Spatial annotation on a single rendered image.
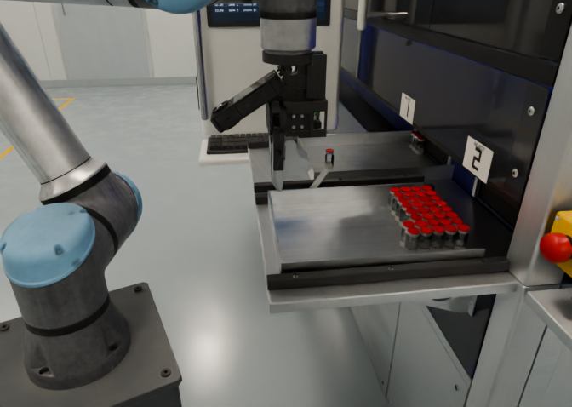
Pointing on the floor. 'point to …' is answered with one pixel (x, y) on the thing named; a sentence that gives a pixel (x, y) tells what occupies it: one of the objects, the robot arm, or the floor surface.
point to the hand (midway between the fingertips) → (274, 183)
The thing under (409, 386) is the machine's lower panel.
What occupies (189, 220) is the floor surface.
